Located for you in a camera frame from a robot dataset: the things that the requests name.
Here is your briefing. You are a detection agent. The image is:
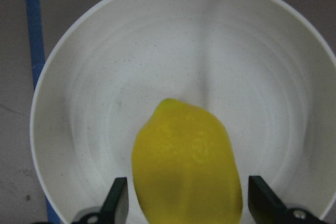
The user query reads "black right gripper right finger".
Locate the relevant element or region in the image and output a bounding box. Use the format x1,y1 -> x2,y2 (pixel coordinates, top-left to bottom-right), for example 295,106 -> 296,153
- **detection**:
248,175 -> 324,224

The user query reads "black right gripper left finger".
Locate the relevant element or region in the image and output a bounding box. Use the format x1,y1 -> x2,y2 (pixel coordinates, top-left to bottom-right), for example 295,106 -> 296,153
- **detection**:
76,177 -> 129,223

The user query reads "yellow lemon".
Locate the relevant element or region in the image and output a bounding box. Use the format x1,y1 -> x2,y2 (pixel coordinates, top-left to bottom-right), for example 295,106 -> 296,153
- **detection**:
132,99 -> 243,223

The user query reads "white shallow plate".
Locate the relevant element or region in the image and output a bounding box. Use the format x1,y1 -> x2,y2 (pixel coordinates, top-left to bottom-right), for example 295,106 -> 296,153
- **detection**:
30,0 -> 335,223

